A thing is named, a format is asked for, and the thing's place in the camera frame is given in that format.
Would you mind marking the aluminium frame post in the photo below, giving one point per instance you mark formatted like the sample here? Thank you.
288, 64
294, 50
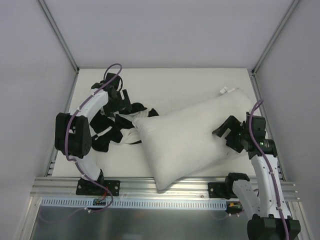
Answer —
276, 34
58, 34

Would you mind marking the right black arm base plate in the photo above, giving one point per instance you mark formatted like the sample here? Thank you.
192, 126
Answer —
220, 190

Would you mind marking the white slotted cable duct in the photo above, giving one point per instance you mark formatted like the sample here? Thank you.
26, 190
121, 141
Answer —
127, 203

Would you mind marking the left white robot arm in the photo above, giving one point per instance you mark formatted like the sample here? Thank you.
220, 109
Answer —
72, 130

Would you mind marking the left aluminium frame post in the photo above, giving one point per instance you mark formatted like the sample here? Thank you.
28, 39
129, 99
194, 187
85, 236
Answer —
58, 34

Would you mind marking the black white checkered pillowcase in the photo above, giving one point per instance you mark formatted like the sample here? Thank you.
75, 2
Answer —
118, 129

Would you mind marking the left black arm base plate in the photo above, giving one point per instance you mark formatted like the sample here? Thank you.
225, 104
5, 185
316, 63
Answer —
87, 188

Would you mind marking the right aluminium frame post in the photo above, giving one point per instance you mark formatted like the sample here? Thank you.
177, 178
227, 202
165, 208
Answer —
276, 34

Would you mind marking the aluminium mounting rail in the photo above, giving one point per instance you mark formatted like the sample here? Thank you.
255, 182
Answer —
186, 188

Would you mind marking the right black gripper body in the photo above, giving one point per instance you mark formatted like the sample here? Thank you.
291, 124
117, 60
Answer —
232, 135

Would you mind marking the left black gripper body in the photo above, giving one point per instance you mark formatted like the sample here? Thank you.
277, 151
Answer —
119, 105

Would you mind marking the white pillow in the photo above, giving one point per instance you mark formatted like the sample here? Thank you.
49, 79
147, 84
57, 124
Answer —
181, 142

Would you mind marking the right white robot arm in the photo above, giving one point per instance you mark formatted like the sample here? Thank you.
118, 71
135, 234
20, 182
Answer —
268, 215

